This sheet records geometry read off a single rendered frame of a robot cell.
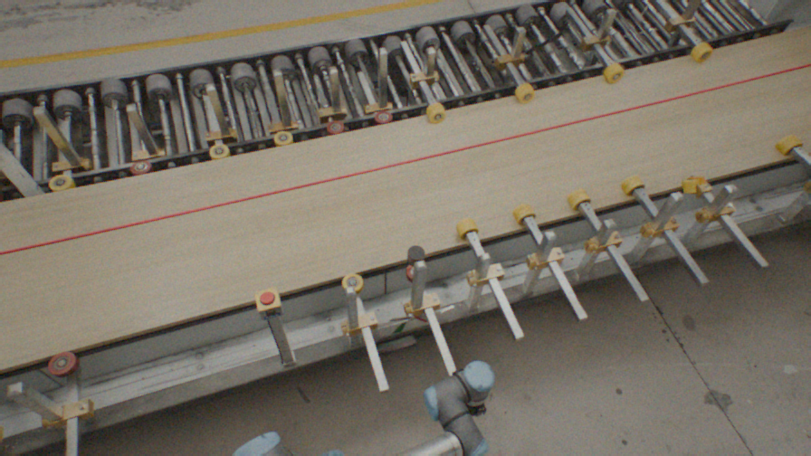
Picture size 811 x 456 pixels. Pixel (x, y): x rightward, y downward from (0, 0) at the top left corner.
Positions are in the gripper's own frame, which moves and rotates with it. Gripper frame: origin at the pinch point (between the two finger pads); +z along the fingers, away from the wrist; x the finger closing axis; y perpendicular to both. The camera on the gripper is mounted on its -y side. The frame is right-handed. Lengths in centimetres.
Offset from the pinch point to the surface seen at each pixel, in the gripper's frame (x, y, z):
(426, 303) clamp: 0.8, -39.0, -4.3
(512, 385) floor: 47, -21, 83
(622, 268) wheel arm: 74, -26, -14
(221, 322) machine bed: -75, -61, 6
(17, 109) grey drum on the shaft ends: -139, -191, -2
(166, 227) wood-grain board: -86, -102, -7
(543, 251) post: 45, -37, -23
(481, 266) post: 20.0, -38.1, -23.6
